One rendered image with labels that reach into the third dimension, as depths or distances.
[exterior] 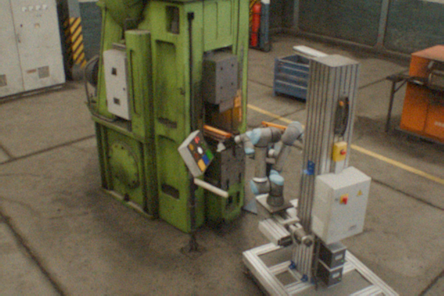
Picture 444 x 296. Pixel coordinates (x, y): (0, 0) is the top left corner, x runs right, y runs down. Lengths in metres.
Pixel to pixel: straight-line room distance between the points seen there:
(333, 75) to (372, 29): 9.00
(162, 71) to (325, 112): 1.72
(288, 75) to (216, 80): 4.22
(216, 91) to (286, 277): 1.72
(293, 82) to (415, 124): 2.26
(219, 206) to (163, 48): 1.65
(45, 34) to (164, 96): 4.96
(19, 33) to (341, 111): 6.67
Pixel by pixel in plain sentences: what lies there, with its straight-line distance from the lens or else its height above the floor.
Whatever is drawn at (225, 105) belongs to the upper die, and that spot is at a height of 1.32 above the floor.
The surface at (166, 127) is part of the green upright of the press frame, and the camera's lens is 4.39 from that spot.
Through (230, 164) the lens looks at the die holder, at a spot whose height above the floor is 0.71.
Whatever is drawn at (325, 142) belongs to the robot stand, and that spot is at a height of 1.48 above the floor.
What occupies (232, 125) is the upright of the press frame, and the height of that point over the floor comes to 0.99.
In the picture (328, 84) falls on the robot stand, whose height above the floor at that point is 1.90.
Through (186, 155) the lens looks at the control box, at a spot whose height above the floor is 1.12.
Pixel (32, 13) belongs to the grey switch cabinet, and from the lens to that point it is 8.91.
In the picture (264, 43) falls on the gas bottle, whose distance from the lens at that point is 11.57.
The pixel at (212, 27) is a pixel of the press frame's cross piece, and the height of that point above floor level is 2.03.
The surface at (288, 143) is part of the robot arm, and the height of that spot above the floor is 1.20.
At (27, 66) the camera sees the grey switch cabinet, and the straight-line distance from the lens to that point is 9.03.
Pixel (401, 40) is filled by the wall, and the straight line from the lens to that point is 11.75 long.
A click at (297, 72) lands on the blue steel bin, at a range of 8.16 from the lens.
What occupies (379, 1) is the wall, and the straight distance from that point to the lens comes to 11.93.
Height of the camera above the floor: 2.86
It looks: 24 degrees down
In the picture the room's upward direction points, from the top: 1 degrees clockwise
